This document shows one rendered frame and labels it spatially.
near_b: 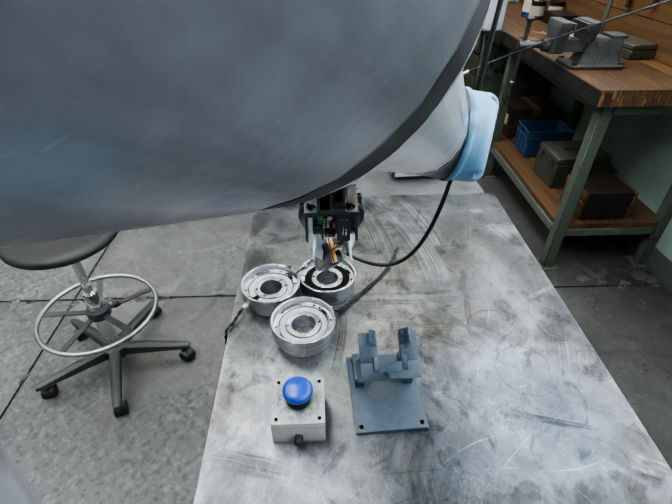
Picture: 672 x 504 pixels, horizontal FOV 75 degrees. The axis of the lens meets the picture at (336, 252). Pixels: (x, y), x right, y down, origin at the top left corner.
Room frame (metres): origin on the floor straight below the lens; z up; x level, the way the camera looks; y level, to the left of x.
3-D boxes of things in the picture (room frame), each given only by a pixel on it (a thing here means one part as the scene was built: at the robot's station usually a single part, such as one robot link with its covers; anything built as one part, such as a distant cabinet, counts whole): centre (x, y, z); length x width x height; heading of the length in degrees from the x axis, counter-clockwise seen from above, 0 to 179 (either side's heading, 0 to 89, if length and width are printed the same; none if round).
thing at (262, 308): (0.58, 0.12, 0.82); 0.10 x 0.10 x 0.04
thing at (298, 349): (0.49, 0.05, 0.82); 0.10 x 0.10 x 0.04
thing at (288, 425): (0.34, 0.05, 0.82); 0.08 x 0.07 x 0.05; 2
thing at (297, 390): (0.34, 0.05, 0.85); 0.04 x 0.04 x 0.05
